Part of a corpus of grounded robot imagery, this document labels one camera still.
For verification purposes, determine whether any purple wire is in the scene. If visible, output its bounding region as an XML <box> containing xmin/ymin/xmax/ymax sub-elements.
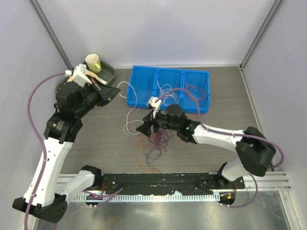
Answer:
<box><xmin>143</xmin><ymin>129</ymin><xmax>174</xmax><ymax>173</ymax></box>

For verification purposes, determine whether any corner aluminium post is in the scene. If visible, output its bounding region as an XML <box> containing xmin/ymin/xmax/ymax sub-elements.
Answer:
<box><xmin>29</xmin><ymin>0</ymin><xmax>73</xmax><ymax>69</ymax></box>
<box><xmin>239</xmin><ymin>0</ymin><xmax>284</xmax><ymax>70</ymax></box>

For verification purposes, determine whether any white paper pad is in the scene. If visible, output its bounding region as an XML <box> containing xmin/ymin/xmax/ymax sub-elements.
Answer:
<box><xmin>96</xmin><ymin>78</ymin><xmax>107</xmax><ymax>85</ymax></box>

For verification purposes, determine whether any dark green tray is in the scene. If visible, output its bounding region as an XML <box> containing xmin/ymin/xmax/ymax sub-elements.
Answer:
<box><xmin>55</xmin><ymin>61</ymin><xmax>116</xmax><ymax>93</ymax></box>

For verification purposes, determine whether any left corner aluminium post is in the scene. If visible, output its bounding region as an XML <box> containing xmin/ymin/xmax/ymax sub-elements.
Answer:
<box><xmin>29</xmin><ymin>0</ymin><xmax>73</xmax><ymax>69</ymax></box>

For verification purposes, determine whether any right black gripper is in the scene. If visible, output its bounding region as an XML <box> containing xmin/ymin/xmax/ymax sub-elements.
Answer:
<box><xmin>137</xmin><ymin>107</ymin><xmax>179</xmax><ymax>138</ymax></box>

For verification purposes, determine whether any blue three-compartment bin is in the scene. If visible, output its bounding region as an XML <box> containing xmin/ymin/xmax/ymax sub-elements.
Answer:
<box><xmin>126</xmin><ymin>66</ymin><xmax>211</xmax><ymax>114</ymax></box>

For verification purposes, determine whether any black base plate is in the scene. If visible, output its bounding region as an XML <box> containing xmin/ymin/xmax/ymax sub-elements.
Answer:
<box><xmin>103</xmin><ymin>172</ymin><xmax>245</xmax><ymax>196</ymax></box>

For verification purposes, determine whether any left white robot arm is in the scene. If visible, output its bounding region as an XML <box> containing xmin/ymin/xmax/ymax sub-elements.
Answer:
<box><xmin>12</xmin><ymin>82</ymin><xmax>120</xmax><ymax>223</ymax></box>

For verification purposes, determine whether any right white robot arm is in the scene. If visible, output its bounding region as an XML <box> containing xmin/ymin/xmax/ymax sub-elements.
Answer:
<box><xmin>136</xmin><ymin>104</ymin><xmax>276</xmax><ymax>189</ymax></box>

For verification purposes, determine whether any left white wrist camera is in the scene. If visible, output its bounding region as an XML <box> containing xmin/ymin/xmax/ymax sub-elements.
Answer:
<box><xmin>65</xmin><ymin>64</ymin><xmax>92</xmax><ymax>87</ymax></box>

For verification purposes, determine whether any right corner aluminium post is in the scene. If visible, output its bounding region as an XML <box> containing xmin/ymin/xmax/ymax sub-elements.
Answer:
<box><xmin>239</xmin><ymin>0</ymin><xmax>284</xmax><ymax>70</ymax></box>

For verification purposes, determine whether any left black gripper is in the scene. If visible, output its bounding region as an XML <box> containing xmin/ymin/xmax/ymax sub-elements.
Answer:
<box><xmin>74</xmin><ymin>77</ymin><xmax>120</xmax><ymax>118</ymax></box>

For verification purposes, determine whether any tan tape roll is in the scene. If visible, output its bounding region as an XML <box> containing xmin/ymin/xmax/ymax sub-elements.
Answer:
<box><xmin>67</xmin><ymin>70</ymin><xmax>99</xmax><ymax>82</ymax></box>

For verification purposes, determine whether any yellow-green mug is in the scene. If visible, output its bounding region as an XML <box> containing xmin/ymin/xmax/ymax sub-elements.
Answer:
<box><xmin>85</xmin><ymin>54</ymin><xmax>102</xmax><ymax>73</ymax></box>

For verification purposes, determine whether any slotted cable duct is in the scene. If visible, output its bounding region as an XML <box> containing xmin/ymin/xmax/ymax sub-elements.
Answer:
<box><xmin>73</xmin><ymin>192</ymin><xmax>220</xmax><ymax>203</ymax></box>

